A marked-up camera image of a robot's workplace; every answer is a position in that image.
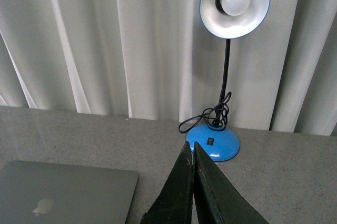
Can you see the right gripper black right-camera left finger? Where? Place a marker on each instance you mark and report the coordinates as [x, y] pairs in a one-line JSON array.
[[175, 201]]

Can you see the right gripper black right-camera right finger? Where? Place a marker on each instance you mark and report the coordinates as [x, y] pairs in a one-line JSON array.
[[216, 199]]

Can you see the grey laptop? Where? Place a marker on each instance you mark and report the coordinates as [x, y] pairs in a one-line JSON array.
[[36, 192]]

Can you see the white curtain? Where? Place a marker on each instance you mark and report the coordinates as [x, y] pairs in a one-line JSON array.
[[154, 59]]

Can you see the blue desk lamp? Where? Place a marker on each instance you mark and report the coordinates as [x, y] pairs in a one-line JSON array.
[[226, 19]]

